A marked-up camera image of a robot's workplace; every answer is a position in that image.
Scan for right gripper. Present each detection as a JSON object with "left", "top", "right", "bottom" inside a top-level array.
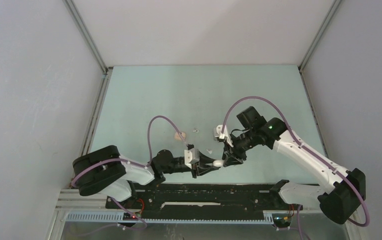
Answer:
[{"left": 222, "top": 128, "right": 258, "bottom": 168}]

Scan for white earbud charging case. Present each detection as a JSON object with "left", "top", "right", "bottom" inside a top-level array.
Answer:
[{"left": 212, "top": 159, "right": 224, "bottom": 168}]

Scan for grey cable duct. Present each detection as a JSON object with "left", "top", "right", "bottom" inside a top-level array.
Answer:
[{"left": 65, "top": 211, "right": 275, "bottom": 225}]

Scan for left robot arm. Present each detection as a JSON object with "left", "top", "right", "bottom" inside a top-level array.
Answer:
[{"left": 71, "top": 145, "right": 224, "bottom": 208}]

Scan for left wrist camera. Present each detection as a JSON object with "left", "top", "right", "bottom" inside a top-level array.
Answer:
[{"left": 184, "top": 148, "right": 200, "bottom": 169}]

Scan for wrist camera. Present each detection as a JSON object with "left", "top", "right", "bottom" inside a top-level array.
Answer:
[
  {"left": 184, "top": 148, "right": 200, "bottom": 169},
  {"left": 213, "top": 124, "right": 234, "bottom": 148}
]

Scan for beige earbud charging case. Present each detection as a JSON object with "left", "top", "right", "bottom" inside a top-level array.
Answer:
[{"left": 174, "top": 131, "right": 186, "bottom": 142}]

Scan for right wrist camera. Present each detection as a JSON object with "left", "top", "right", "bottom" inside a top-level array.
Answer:
[{"left": 213, "top": 124, "right": 234, "bottom": 148}]

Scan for aluminium frame rail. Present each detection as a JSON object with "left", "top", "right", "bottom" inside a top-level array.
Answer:
[{"left": 55, "top": 189, "right": 107, "bottom": 211}]

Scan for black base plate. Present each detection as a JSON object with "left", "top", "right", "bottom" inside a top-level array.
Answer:
[{"left": 105, "top": 183, "right": 298, "bottom": 222}]

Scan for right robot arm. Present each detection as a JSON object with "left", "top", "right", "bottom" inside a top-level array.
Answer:
[{"left": 213, "top": 106, "right": 366, "bottom": 225}]

